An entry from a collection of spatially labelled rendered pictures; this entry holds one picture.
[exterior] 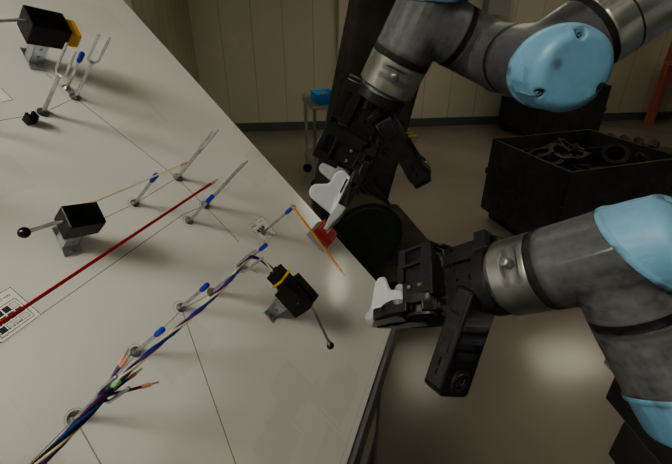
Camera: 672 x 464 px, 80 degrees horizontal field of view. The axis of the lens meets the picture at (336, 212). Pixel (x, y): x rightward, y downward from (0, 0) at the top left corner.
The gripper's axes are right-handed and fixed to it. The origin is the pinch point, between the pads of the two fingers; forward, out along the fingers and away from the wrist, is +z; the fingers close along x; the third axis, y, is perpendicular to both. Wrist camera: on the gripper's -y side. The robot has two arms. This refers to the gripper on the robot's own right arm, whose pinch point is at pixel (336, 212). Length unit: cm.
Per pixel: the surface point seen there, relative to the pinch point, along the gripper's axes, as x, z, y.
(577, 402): -70, 77, -145
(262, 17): -504, 72, 142
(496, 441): -47, 93, -108
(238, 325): 7.9, 23.5, 6.4
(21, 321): 24.9, 17.4, 29.9
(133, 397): 25.5, 22.8, 14.8
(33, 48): -8, 1, 55
